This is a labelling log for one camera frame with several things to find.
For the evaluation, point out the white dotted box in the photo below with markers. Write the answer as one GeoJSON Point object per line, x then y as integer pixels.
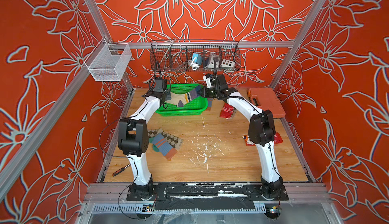
{"type": "Point", "coordinates": [228, 65]}

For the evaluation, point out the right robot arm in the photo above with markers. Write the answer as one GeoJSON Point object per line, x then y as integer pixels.
{"type": "Point", "coordinates": [261, 130]}

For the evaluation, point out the green plastic basket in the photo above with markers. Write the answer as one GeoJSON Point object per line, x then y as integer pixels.
{"type": "Point", "coordinates": [195, 107]}

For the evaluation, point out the blue white small box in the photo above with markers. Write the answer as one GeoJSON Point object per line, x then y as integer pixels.
{"type": "Point", "coordinates": [196, 60]}

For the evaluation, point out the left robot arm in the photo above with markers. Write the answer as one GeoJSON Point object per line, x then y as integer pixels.
{"type": "Point", "coordinates": [133, 137]}

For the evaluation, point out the cream purple striped sock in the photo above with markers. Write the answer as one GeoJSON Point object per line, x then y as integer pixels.
{"type": "Point", "coordinates": [180, 100]}

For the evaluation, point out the clear acrylic wall bin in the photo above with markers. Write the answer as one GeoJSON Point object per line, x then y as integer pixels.
{"type": "Point", "coordinates": [106, 67]}

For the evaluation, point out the black wire wall basket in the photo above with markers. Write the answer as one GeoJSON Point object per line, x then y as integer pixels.
{"type": "Point", "coordinates": [174, 55]}

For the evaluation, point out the red snowflake christmas sock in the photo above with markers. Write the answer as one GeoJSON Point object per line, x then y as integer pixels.
{"type": "Point", "coordinates": [228, 111]}

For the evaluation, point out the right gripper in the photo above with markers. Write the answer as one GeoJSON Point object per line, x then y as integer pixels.
{"type": "Point", "coordinates": [204, 90]}

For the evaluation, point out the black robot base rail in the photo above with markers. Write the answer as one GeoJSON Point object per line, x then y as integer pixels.
{"type": "Point", "coordinates": [207, 196]}

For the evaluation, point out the red penguin christmas sock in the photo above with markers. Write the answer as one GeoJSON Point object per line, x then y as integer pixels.
{"type": "Point", "coordinates": [248, 142]}

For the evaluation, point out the brown argyle sock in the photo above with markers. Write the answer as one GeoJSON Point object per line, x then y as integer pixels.
{"type": "Point", "coordinates": [174, 141]}

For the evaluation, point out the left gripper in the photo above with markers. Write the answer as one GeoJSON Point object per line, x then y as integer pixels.
{"type": "Point", "coordinates": [167, 93]}

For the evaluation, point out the orange tool case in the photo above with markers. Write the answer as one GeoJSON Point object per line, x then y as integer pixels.
{"type": "Point", "coordinates": [266, 99]}

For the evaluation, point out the white power adapter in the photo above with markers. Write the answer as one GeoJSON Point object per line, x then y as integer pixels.
{"type": "Point", "coordinates": [212, 62]}

